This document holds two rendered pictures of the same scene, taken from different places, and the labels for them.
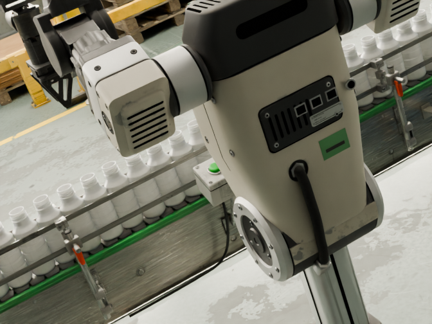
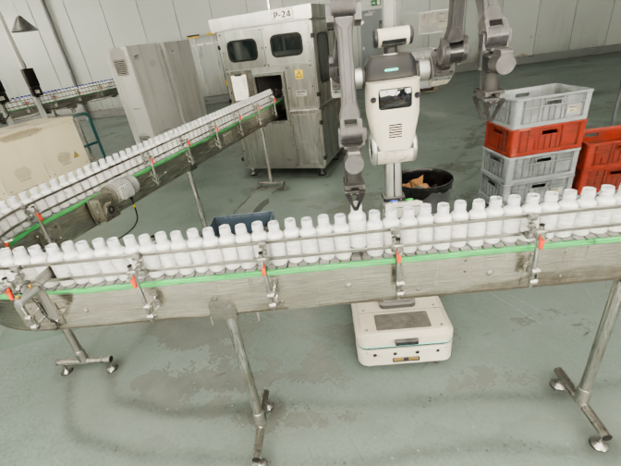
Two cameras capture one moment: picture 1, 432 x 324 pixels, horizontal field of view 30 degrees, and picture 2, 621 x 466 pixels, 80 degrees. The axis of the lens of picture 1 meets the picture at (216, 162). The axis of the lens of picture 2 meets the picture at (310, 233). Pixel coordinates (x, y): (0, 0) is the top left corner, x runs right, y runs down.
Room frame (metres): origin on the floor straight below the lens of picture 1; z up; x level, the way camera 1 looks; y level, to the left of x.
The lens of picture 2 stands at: (3.00, 0.12, 1.72)
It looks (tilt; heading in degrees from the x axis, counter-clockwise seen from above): 28 degrees down; 202
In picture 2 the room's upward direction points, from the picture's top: 8 degrees counter-clockwise
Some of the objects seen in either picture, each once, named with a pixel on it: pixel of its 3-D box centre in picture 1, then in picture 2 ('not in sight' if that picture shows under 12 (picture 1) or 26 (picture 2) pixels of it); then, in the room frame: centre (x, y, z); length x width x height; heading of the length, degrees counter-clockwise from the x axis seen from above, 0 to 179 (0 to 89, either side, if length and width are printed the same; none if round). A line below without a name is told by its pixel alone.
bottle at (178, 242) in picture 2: not in sight; (181, 252); (2.09, -0.76, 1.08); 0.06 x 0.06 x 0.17
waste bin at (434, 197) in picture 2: not in sight; (421, 214); (0.19, -0.03, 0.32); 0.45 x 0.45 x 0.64
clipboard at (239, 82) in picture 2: not in sight; (239, 87); (-1.49, -2.38, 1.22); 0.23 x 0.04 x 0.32; 90
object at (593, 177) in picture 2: not in sight; (598, 170); (-0.77, 1.43, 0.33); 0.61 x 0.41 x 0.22; 111
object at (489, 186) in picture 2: not in sight; (523, 183); (-0.46, 0.79, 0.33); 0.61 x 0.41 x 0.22; 114
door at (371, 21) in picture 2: not in sight; (377, 47); (-10.06, -2.02, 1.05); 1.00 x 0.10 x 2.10; 108
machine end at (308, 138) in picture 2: not in sight; (293, 91); (-2.26, -1.96, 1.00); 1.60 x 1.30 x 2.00; 0
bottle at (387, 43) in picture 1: (390, 57); (244, 246); (2.02, -0.54, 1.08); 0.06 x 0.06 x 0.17
